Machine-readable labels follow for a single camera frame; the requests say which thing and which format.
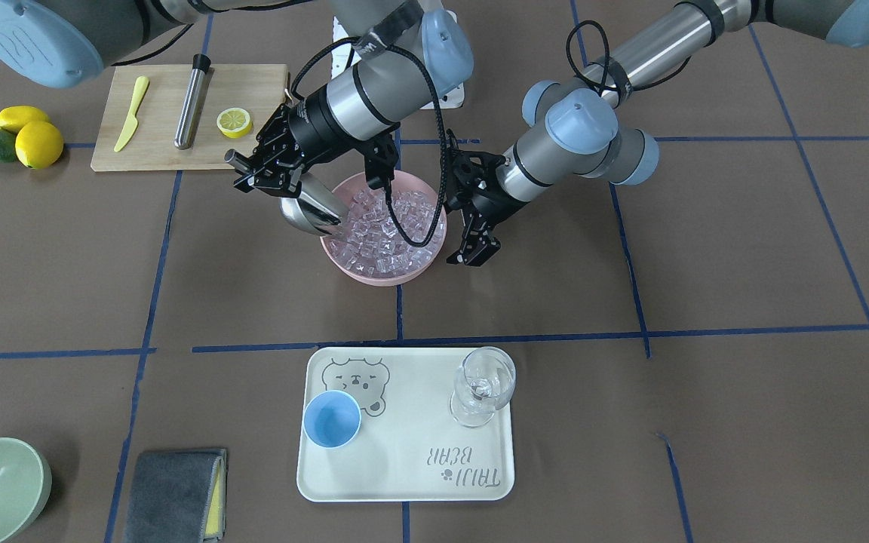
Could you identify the metal cylinder tool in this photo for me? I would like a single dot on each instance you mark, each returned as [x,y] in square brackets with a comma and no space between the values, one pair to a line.
[192,103]

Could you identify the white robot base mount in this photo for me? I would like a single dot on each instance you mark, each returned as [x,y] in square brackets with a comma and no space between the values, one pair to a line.
[344,57]

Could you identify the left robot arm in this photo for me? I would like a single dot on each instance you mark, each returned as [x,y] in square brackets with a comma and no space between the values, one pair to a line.
[573,126]

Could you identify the cream serving tray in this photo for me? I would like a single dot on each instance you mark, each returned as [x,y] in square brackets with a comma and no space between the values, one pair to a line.
[409,446]

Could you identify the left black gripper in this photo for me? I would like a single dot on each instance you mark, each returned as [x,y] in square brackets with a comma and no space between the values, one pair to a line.
[492,197]

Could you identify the half lemon slice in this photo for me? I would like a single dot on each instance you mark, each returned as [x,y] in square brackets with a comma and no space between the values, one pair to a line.
[234,123]

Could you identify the metal ice scoop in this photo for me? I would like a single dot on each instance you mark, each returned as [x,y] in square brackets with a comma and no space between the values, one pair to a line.
[317,210]

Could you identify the wooden cutting board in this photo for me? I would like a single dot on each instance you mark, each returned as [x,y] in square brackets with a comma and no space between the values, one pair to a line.
[259,88]

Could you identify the yellow plastic knife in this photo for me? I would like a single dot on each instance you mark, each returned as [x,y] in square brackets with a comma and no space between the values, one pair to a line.
[131,121]

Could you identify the clear wine glass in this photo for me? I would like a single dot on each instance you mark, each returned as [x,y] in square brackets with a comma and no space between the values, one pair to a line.
[483,384]

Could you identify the pink bowl of ice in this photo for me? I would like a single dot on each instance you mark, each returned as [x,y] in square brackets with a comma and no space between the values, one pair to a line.
[371,242]

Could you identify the grey folded cloth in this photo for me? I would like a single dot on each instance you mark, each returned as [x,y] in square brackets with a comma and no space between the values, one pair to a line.
[178,496]

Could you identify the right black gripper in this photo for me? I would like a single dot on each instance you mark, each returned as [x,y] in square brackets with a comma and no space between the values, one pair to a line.
[308,122]

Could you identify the yellow lemon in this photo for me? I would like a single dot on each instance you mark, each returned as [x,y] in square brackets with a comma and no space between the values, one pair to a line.
[14,118]
[39,144]

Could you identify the light blue cup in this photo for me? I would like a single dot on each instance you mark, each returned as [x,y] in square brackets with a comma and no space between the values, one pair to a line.
[331,419]

